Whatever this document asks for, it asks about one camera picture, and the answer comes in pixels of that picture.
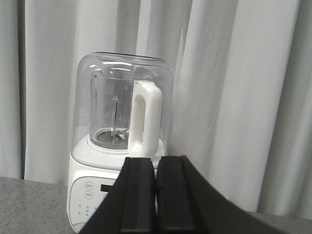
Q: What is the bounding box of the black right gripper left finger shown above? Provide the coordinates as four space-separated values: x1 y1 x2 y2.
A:
80 157 156 234

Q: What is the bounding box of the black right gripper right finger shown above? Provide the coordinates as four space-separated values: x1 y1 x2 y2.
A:
156 156 271 234

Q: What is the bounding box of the white blender with clear jar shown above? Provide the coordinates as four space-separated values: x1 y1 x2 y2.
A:
66 52 174 232

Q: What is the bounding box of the grey pleated curtain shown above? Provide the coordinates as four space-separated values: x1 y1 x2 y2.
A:
0 0 312 218

